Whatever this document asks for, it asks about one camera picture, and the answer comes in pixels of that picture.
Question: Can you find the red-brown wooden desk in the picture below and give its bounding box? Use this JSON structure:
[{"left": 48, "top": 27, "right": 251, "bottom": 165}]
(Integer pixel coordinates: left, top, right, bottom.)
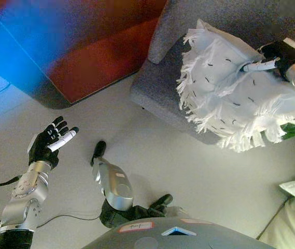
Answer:
[{"left": 0, "top": 0, "right": 169, "bottom": 110}]

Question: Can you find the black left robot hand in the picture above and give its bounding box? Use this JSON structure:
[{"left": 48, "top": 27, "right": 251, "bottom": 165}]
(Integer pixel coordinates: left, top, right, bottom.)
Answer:
[{"left": 27, "top": 116, "right": 80, "bottom": 171}]

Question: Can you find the grey robot torso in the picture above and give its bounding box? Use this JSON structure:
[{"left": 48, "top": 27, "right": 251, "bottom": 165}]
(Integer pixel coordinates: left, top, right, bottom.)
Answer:
[{"left": 81, "top": 217, "right": 275, "bottom": 249}]

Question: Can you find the silver robot leg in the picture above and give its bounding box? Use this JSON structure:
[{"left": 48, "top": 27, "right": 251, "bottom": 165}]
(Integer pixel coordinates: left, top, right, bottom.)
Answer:
[
  {"left": 149, "top": 193, "right": 190, "bottom": 219},
  {"left": 90, "top": 141, "right": 135, "bottom": 213}
]

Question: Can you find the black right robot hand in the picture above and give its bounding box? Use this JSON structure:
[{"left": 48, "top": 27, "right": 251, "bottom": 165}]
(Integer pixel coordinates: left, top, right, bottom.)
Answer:
[{"left": 240, "top": 37, "right": 295, "bottom": 81}]

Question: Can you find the thin black floor cable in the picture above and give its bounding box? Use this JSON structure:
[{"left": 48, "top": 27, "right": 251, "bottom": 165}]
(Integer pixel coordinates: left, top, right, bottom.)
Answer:
[{"left": 37, "top": 211, "right": 102, "bottom": 229}]

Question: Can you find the beige bed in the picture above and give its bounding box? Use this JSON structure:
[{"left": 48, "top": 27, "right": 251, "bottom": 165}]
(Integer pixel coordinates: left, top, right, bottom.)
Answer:
[{"left": 256, "top": 197, "right": 295, "bottom": 249}]

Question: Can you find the silver right robot leg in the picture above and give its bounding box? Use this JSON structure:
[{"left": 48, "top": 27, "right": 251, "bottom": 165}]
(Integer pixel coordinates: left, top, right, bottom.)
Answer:
[{"left": 149, "top": 193, "right": 190, "bottom": 219}]

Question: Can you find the grey fabric armchair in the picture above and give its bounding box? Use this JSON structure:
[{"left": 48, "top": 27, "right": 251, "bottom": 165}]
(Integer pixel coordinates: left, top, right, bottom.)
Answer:
[{"left": 129, "top": 0, "right": 295, "bottom": 146}]

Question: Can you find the green potted plant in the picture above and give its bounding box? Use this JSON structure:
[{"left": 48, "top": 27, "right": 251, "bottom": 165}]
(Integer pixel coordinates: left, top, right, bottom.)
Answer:
[{"left": 279, "top": 123, "right": 295, "bottom": 141}]

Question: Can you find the white fringed pillow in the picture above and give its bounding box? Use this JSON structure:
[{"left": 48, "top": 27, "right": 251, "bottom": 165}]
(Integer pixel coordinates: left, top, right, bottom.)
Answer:
[{"left": 175, "top": 19, "right": 295, "bottom": 154}]

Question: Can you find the silver left robot leg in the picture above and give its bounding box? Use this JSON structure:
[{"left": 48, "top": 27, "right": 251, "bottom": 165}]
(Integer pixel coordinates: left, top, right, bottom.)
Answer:
[{"left": 90, "top": 141, "right": 135, "bottom": 213}]

